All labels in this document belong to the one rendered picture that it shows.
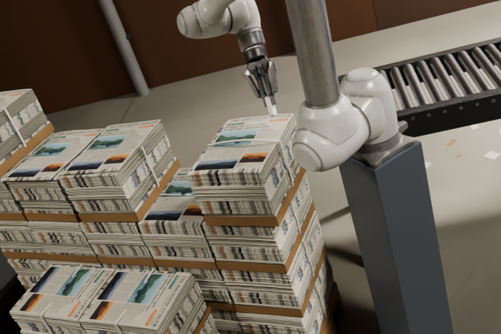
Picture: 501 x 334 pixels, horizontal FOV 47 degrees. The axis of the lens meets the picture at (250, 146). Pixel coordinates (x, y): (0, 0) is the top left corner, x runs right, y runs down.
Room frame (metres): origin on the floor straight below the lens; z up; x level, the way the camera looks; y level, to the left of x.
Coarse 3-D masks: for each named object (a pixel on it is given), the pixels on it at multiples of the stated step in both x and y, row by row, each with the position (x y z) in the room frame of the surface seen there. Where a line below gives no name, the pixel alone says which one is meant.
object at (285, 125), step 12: (228, 120) 2.04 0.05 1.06; (240, 120) 2.00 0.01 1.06; (252, 120) 1.97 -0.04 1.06; (264, 120) 1.93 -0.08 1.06; (276, 120) 1.90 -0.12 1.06; (288, 120) 1.87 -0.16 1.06; (228, 132) 1.94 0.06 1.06; (240, 132) 1.90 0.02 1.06; (252, 132) 1.87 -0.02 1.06; (264, 132) 1.84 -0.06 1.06; (276, 132) 1.81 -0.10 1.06; (288, 132) 1.83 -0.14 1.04; (288, 144) 1.80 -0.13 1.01; (288, 156) 1.78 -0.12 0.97
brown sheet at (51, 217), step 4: (24, 212) 2.19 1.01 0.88; (28, 212) 2.18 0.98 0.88; (76, 212) 2.06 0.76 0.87; (28, 216) 2.19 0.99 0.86; (32, 216) 2.18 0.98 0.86; (36, 216) 2.16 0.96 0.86; (40, 216) 2.15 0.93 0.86; (44, 216) 2.14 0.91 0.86; (48, 216) 2.12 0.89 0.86; (52, 216) 2.11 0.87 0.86; (56, 216) 2.10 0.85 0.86; (60, 216) 2.09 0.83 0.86; (64, 216) 2.08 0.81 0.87; (68, 216) 2.06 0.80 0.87; (72, 216) 2.05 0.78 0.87; (76, 216) 2.05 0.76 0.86; (28, 220) 2.19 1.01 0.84; (32, 220) 2.18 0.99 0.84; (36, 220) 2.17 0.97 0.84; (40, 220) 2.16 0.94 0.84; (44, 220) 2.14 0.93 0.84; (48, 220) 2.13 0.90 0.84; (52, 220) 2.12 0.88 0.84; (56, 220) 2.11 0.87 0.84; (60, 220) 2.09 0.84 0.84; (64, 220) 2.08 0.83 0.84; (68, 220) 2.07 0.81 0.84; (72, 220) 2.06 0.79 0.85; (76, 220) 2.05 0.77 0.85
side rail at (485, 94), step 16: (464, 96) 2.08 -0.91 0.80; (480, 96) 2.04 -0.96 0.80; (496, 96) 2.01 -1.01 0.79; (400, 112) 2.12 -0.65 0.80; (416, 112) 2.08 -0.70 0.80; (432, 112) 2.07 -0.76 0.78; (448, 112) 2.06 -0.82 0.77; (464, 112) 2.04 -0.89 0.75; (480, 112) 2.03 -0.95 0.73; (496, 112) 2.01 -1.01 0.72; (416, 128) 2.08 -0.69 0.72; (432, 128) 2.07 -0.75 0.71; (448, 128) 2.06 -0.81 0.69
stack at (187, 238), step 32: (192, 192) 1.99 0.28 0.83; (32, 224) 2.18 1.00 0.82; (64, 224) 2.09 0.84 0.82; (96, 224) 2.01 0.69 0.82; (128, 224) 1.92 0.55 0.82; (160, 224) 1.85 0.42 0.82; (192, 224) 1.78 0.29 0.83; (288, 224) 1.72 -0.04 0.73; (128, 256) 1.97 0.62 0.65; (160, 256) 1.88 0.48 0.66; (192, 256) 1.81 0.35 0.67; (224, 256) 1.74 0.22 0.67; (256, 256) 1.67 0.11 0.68; (288, 256) 1.65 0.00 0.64; (224, 288) 1.77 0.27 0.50; (256, 288) 1.70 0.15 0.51; (288, 288) 1.63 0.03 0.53; (320, 288) 1.80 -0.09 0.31; (224, 320) 1.80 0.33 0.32; (256, 320) 1.71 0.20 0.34; (288, 320) 1.64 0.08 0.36; (320, 320) 1.73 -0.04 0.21
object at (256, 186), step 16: (208, 160) 1.77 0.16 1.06; (224, 160) 1.73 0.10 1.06; (240, 160) 1.70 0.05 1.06; (256, 160) 1.66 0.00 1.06; (272, 160) 1.68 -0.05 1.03; (192, 176) 1.72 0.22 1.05; (208, 176) 1.69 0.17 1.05; (224, 176) 1.66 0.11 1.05; (240, 176) 1.63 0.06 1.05; (256, 176) 1.60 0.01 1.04; (272, 176) 1.65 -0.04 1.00; (208, 192) 1.69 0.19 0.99; (224, 192) 1.66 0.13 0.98; (240, 192) 1.63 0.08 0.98; (256, 192) 1.60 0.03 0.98; (272, 192) 1.62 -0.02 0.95; (208, 208) 1.71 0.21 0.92; (224, 208) 1.67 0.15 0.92; (240, 208) 1.64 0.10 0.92; (256, 208) 1.61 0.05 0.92; (272, 208) 1.58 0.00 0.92
